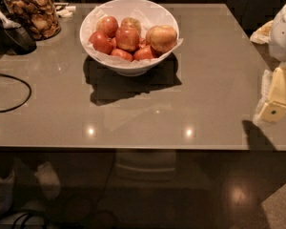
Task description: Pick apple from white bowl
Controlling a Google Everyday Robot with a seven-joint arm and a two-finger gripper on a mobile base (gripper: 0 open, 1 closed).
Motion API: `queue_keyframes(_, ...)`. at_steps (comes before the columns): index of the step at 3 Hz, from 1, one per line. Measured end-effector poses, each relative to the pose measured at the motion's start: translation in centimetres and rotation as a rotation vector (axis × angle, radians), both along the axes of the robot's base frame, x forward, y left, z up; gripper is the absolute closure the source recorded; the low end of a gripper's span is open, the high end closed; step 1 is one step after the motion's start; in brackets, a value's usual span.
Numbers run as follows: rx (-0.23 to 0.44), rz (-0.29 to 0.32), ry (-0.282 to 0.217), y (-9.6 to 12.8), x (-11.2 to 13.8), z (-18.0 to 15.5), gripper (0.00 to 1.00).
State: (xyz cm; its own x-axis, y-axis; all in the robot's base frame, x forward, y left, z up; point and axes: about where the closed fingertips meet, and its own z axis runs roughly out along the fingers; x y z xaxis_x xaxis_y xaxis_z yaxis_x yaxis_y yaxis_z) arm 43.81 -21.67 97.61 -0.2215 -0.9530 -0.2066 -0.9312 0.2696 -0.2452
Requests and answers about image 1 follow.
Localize glass jar of dried chips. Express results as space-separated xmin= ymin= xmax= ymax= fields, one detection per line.
xmin=3 ymin=0 xmax=61 ymax=41

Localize small white items on table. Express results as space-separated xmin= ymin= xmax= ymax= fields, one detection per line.
xmin=55 ymin=4 xmax=76 ymax=18

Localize white shoe under table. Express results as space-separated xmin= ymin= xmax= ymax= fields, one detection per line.
xmin=34 ymin=161 xmax=61 ymax=199

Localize red apple centre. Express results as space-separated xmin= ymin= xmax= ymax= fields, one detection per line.
xmin=115 ymin=27 xmax=140 ymax=52

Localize red apple front left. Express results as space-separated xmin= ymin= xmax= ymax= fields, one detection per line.
xmin=111 ymin=49 xmax=133 ymax=62

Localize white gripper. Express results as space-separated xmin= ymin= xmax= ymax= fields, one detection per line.
xmin=253 ymin=4 xmax=286 ymax=125

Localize large yellow-red apple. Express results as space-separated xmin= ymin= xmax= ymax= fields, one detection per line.
xmin=146 ymin=25 xmax=177 ymax=53

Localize red apple front right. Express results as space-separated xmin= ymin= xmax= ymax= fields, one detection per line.
xmin=133 ymin=45 xmax=158 ymax=61

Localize yellow white cloth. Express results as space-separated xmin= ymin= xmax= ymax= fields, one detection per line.
xmin=250 ymin=20 xmax=273 ymax=45

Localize yellowish apple back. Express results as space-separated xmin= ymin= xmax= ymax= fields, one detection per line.
xmin=121 ymin=17 xmax=141 ymax=33

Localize red apple back left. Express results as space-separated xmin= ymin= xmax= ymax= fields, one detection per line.
xmin=96 ymin=16 xmax=118 ymax=38

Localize black cable loop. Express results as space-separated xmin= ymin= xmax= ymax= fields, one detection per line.
xmin=0 ymin=73 xmax=33 ymax=114

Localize red apple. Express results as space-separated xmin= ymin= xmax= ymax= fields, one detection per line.
xmin=89 ymin=31 xmax=113 ymax=54
xmin=96 ymin=16 xmax=118 ymax=38
xmin=115 ymin=27 xmax=140 ymax=52
xmin=133 ymin=45 xmax=158 ymax=61
xmin=111 ymin=49 xmax=133 ymax=62

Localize red apple far left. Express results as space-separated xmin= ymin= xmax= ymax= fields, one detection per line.
xmin=89 ymin=31 xmax=113 ymax=54

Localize black appliance with silver handle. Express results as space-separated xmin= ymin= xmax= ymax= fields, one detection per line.
xmin=0 ymin=0 xmax=36 ymax=58

